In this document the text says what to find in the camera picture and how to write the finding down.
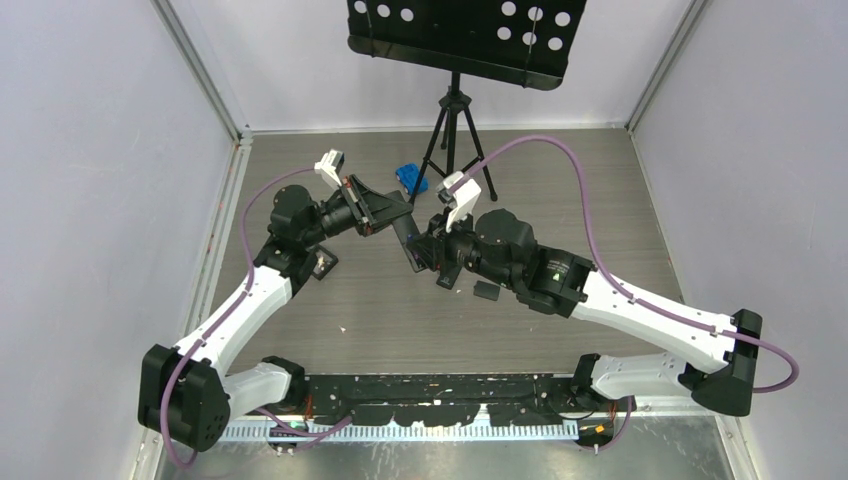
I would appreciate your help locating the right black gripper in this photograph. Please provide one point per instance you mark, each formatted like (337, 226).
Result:
(434, 249)

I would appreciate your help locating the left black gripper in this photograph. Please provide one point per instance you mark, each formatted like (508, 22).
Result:
(369, 209)

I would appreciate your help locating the plain black remote control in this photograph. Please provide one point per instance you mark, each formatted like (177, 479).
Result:
(406, 229)

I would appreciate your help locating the black battery cover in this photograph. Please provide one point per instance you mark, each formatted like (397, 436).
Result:
(486, 290)

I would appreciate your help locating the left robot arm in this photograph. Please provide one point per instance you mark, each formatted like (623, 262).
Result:
(187, 393)

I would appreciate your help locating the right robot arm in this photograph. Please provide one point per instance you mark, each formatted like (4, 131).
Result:
(704, 356)

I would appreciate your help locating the black remote with buttons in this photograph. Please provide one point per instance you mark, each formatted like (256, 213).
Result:
(447, 276)

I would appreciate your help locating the blue toy car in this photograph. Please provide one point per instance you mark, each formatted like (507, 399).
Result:
(407, 175)

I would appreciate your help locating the black music stand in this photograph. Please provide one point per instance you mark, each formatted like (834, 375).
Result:
(523, 43)

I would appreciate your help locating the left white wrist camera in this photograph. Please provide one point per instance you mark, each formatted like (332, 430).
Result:
(328, 168)

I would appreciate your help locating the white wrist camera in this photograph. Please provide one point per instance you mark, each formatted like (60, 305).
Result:
(328, 168)
(459, 193)

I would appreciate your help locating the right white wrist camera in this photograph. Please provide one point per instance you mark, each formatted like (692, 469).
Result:
(459, 193)

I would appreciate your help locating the black square frame box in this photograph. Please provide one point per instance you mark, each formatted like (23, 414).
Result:
(326, 261)

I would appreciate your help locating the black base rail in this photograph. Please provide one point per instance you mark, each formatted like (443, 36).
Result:
(442, 400)

